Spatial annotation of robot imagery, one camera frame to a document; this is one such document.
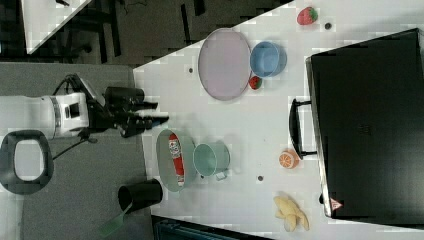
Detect small red plush strawberry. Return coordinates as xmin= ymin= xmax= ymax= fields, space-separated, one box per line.
xmin=249 ymin=76 xmax=262 ymax=90

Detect black toaster oven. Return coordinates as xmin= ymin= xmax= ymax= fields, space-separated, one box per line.
xmin=305 ymin=28 xmax=424 ymax=229

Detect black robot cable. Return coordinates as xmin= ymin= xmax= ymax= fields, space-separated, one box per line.
xmin=51 ymin=73 xmax=99 ymax=161

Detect blue bowl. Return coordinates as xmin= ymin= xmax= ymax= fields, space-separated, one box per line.
xmin=250 ymin=41 xmax=287 ymax=78

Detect black cylinder post near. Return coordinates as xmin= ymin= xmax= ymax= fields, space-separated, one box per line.
xmin=118 ymin=179 xmax=163 ymax=214

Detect plush peeled banana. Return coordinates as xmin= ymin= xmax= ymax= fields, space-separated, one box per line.
xmin=273 ymin=196 xmax=310 ymax=232

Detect green metal mug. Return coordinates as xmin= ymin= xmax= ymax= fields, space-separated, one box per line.
xmin=193 ymin=141 xmax=230 ymax=181

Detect plush orange half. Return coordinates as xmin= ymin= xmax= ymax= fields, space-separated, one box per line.
xmin=279 ymin=149 xmax=300 ymax=169

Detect lilac round plate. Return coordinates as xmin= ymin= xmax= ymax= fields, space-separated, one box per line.
xmin=198 ymin=28 xmax=251 ymax=101

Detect white side table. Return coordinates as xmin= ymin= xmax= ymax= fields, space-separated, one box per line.
xmin=20 ymin=0 xmax=93 ymax=54

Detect red plush ketchup bottle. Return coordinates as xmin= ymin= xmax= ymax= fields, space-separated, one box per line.
xmin=168 ymin=133 xmax=185 ymax=186

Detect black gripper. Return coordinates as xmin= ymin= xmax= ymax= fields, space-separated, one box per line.
xmin=87 ymin=92 xmax=169 ymax=138

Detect black cylinder post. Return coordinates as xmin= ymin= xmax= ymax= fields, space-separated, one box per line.
xmin=104 ymin=87 xmax=145 ymax=105
xmin=118 ymin=179 xmax=163 ymax=214

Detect green oval strainer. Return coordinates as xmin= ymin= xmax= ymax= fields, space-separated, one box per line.
xmin=156 ymin=129 xmax=197 ymax=192

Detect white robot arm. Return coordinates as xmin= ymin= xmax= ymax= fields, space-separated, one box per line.
xmin=1 ymin=87 xmax=168 ymax=195

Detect black cylinder post far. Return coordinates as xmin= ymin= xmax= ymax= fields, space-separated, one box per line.
xmin=104 ymin=87 xmax=145 ymax=105

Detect large red plush strawberry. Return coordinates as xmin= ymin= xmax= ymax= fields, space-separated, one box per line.
xmin=297 ymin=7 xmax=318 ymax=26

